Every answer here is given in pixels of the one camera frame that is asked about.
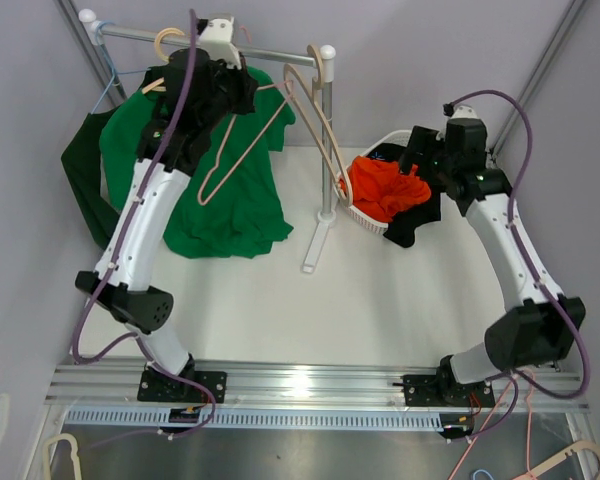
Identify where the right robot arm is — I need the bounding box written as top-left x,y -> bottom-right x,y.
400,118 -> 586,405

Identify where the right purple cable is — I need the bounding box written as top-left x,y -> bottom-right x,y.
449,89 -> 592,399

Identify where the beige hanger of black shirt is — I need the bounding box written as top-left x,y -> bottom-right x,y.
283,44 -> 353,206

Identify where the orange t shirt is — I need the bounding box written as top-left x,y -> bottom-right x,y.
348,156 -> 432,223

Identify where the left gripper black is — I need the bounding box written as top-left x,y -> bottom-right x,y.
201,51 -> 259,133

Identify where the beige hanger on floor right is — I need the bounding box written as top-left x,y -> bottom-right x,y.
509,439 -> 600,480

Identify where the beige hanger of green shirt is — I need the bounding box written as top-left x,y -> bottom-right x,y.
141,27 -> 187,95

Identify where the metal clothes rack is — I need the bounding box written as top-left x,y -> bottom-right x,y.
78,8 -> 337,275

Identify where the black t shirt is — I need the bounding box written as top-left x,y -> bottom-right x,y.
370,142 -> 442,248

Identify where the purple cable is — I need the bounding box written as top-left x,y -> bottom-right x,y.
449,89 -> 592,399
69,7 -> 216,441

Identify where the green t shirt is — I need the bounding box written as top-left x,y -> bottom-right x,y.
98,69 -> 297,260

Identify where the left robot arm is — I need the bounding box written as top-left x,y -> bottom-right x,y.
75,47 -> 258,401

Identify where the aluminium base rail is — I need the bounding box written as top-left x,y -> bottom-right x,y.
44,354 -> 589,434

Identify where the white perforated basket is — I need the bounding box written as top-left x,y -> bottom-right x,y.
338,129 -> 411,235

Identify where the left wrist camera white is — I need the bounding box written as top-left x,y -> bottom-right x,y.
197,15 -> 242,70

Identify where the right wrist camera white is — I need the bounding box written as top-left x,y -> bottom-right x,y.
443,103 -> 480,123

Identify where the white green raglan shirt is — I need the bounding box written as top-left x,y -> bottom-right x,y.
59,69 -> 154,251

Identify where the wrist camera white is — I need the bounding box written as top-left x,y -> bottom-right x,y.
443,103 -> 480,123
197,15 -> 242,70

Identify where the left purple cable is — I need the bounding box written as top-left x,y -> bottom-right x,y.
69,7 -> 216,441

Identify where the beige hanger on floor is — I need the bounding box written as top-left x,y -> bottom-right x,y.
40,433 -> 84,480
509,439 -> 600,480

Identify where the beige hanger on floor left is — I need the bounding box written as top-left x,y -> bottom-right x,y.
40,433 -> 84,480

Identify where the pink cable on floor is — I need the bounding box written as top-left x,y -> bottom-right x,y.
447,377 -> 536,480

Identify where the blue thin hanger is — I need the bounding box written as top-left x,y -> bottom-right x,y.
90,20 -> 147,114

